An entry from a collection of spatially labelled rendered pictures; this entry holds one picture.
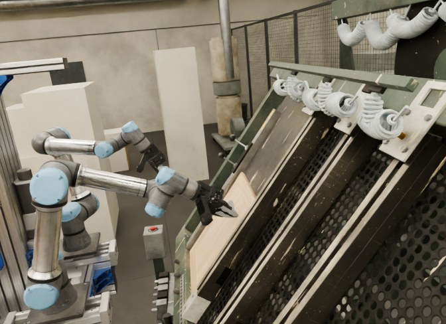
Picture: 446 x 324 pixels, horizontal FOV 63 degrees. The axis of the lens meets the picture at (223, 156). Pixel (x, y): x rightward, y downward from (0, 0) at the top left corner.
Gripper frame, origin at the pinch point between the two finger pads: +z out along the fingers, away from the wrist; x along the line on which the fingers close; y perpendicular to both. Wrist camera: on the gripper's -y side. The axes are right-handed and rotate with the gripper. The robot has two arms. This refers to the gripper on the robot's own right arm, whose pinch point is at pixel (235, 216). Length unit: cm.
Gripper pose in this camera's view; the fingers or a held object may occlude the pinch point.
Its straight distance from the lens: 149.4
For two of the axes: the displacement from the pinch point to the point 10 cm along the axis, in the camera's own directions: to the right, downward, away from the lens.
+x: -5.4, 5.8, 6.1
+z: 8.3, 4.7, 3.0
